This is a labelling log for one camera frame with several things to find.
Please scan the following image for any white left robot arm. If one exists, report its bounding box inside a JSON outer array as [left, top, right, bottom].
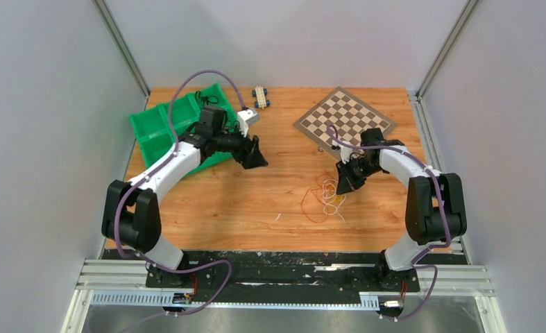
[[101, 105, 268, 287]]

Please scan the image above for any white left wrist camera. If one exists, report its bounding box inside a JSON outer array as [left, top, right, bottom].
[[237, 108, 260, 137]]

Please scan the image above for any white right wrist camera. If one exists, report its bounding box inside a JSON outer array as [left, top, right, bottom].
[[339, 146, 361, 164]]

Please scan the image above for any green compartment tray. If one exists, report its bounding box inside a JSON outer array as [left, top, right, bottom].
[[129, 83, 238, 168]]

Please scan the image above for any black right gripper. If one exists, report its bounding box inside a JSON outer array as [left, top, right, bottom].
[[336, 156, 383, 196]]

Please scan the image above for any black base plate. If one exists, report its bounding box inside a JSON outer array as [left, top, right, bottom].
[[135, 248, 469, 307]]

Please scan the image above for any white blue toy brick car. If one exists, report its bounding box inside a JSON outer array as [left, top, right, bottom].
[[252, 85, 271, 109]]

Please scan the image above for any brown white chessboard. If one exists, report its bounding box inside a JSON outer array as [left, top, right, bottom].
[[293, 87, 396, 160]]

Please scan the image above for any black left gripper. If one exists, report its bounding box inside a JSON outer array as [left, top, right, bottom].
[[213, 121, 268, 170]]

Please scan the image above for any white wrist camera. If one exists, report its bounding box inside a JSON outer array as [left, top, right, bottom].
[[339, 146, 361, 164], [237, 108, 260, 137]]

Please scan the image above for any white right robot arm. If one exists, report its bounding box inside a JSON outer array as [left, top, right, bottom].
[[327, 125, 468, 290]]

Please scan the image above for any aluminium frame rail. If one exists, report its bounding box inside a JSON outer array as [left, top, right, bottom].
[[62, 250, 506, 332]]

